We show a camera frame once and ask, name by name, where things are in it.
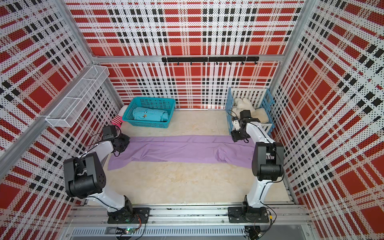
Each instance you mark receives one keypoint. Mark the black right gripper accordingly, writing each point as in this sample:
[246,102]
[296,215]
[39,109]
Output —
[236,136]

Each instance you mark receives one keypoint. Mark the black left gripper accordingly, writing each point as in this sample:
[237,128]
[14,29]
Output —
[127,138]

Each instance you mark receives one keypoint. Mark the purple long pants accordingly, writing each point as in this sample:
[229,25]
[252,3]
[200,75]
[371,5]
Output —
[185,149]

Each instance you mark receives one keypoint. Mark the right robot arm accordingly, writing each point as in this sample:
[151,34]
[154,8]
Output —
[267,160]

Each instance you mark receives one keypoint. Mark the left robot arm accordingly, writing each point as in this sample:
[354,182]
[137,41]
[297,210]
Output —
[85,177]

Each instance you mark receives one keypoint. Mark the white fluffy plush toy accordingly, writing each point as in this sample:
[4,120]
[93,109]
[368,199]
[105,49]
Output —
[240,105]

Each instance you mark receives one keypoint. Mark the cream fluffy cushion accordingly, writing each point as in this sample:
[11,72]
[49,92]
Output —
[261,115]

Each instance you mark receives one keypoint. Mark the folded teal garment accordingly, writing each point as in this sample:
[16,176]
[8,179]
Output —
[152,115]

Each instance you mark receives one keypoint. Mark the blue white slatted crate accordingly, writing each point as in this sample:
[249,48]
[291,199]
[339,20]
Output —
[258,101]

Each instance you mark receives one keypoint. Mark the teal plastic basket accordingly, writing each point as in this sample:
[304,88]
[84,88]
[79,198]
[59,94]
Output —
[165,104]

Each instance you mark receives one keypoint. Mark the green circuit board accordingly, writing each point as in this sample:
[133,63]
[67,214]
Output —
[125,231]

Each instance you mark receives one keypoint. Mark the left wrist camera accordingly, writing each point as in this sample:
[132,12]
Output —
[109,132]

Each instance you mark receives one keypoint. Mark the white wire wall basket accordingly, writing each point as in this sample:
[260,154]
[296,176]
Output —
[69,109]

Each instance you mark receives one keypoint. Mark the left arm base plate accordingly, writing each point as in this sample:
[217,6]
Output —
[124,216]

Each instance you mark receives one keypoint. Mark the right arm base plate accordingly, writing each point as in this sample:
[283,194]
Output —
[250,215]

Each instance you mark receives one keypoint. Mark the black hook rail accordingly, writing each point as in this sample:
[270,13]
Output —
[209,59]

